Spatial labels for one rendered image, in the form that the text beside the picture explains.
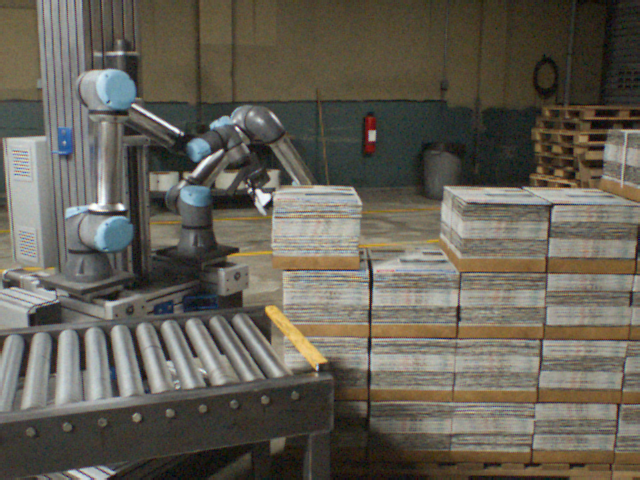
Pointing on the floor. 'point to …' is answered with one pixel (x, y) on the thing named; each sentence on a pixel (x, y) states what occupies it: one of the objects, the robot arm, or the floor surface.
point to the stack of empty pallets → (573, 139)
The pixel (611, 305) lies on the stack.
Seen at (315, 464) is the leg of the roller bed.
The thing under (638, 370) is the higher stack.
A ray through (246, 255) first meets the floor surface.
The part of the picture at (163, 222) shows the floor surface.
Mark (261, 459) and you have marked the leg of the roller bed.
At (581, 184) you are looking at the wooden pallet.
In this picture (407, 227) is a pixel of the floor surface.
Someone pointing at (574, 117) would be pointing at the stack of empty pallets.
